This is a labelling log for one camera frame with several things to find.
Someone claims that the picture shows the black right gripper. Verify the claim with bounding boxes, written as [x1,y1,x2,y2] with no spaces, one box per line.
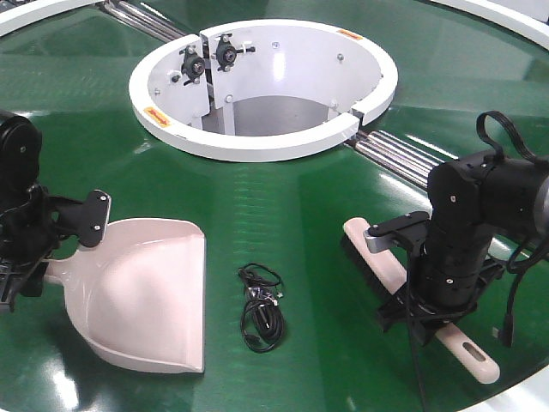
[377,257,504,346]

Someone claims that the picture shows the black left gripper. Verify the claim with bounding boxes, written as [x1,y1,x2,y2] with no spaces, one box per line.
[1,184,59,312]

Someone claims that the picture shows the pink hand brush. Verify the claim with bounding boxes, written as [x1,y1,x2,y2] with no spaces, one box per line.
[343,217,500,385]

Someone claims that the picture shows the pink plastic dustpan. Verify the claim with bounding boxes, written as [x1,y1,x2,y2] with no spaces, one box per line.
[45,218,206,373]

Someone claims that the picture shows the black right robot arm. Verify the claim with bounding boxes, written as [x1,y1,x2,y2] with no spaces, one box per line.
[365,152,548,344]

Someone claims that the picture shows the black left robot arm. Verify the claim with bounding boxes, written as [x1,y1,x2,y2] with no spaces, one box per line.
[1,111,59,312]

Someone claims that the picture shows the steel rollers right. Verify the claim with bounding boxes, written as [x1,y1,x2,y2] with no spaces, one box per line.
[344,130,445,190]

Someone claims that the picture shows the steel rollers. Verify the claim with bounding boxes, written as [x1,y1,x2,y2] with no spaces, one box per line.
[100,1,187,43]
[344,130,445,190]

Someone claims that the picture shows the white outer rim left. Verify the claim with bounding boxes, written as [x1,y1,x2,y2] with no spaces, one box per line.
[1,0,99,37]

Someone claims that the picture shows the white rim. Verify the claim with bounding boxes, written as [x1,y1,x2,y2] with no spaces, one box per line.
[1,0,99,37]
[433,0,548,51]

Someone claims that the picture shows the black bearing left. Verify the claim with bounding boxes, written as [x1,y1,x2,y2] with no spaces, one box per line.
[180,45,206,86]

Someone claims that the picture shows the black bearing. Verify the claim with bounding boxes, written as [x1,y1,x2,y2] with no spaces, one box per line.
[214,33,256,72]
[180,45,206,86]

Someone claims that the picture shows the steel rollers upper left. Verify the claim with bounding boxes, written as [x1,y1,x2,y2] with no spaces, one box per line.
[100,1,187,43]

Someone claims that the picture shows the black bearing right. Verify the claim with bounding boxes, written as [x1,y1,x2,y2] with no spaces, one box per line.
[214,33,256,72]

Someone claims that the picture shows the white outer rim right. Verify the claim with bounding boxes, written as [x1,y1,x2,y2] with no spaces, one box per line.
[433,0,548,51]

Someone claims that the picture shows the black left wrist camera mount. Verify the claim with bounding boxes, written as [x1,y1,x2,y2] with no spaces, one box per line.
[50,189,112,248]

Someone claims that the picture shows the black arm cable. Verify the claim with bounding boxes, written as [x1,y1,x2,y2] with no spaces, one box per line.
[476,110,549,348]

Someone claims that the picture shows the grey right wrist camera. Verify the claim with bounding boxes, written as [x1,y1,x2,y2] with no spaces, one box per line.
[365,211,430,256]

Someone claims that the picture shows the white inner ring guard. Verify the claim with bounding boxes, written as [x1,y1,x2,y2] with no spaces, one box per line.
[129,19,398,162]

